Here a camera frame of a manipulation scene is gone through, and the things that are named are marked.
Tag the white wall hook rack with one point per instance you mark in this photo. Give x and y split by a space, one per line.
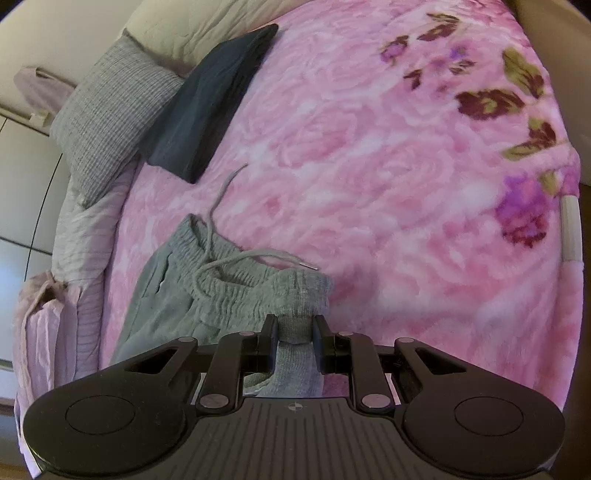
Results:
39 117

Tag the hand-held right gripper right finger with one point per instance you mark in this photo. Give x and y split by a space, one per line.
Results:
318 342

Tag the lilac folded duvet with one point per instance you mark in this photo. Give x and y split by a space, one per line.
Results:
87 258
46 337

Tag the grey sweat pants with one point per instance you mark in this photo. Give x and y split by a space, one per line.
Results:
231 288

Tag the white wardrobe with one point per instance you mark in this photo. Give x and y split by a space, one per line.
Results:
23 194

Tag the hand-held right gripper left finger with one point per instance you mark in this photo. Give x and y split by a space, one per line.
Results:
270 342

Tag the cream pillow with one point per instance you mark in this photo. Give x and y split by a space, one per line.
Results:
184 32

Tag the white tube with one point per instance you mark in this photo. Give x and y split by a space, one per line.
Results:
571 226

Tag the grey knitted pillow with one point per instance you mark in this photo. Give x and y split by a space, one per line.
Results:
111 115

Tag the pink floral blanket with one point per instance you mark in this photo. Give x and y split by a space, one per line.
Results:
369 161

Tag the pink hanging garment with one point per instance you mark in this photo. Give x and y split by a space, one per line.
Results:
37 83

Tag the dark blue folded cloth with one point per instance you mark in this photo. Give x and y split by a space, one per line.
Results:
203 106

